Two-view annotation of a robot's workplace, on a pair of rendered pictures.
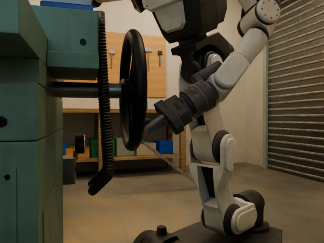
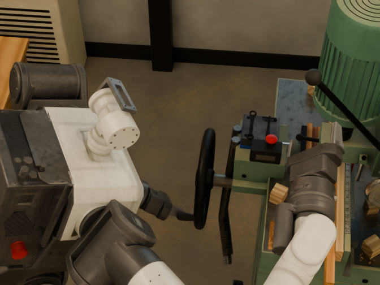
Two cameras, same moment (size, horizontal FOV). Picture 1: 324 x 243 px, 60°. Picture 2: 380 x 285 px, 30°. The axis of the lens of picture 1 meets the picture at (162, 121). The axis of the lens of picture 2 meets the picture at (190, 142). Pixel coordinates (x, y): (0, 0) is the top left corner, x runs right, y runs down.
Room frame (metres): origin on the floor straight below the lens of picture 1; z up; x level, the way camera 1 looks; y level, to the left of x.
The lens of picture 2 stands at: (1.77, 0.49, 2.45)
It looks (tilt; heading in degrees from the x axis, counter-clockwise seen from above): 52 degrees down; 203
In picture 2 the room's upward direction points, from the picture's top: straight up
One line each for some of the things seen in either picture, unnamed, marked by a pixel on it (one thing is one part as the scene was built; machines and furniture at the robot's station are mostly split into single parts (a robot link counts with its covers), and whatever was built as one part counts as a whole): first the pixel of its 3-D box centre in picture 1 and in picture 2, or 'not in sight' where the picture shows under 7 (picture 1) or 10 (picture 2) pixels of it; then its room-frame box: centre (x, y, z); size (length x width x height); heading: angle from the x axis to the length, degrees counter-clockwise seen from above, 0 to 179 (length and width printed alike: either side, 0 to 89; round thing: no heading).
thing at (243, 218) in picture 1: (227, 214); not in sight; (1.34, -0.32, 0.28); 0.21 x 0.20 x 0.13; 135
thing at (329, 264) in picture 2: not in sight; (331, 180); (0.63, 0.41, 0.92); 0.62 x 0.02 x 0.04; 15
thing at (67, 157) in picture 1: (56, 169); not in sight; (0.89, 0.34, 0.58); 0.12 x 0.08 x 0.08; 105
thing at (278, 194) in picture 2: not in sight; (278, 194); (0.73, 0.30, 0.92); 0.04 x 0.03 x 0.04; 173
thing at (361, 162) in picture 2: not in sight; (360, 167); (0.63, 0.47, 1.00); 0.02 x 0.02 x 0.10; 15
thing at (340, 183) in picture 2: not in sight; (340, 158); (0.56, 0.42, 0.92); 0.60 x 0.02 x 0.05; 15
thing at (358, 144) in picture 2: not in sight; (346, 146); (0.60, 0.42, 1.03); 0.14 x 0.07 x 0.09; 105
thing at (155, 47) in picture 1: (98, 63); not in sight; (3.92, 0.89, 1.50); 2.00 x 0.04 x 0.90; 108
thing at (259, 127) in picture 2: (66, 7); (261, 137); (0.62, 0.21, 0.99); 0.13 x 0.11 x 0.06; 15
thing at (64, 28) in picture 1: (65, 40); (260, 152); (0.61, 0.21, 0.91); 0.15 x 0.14 x 0.09; 15
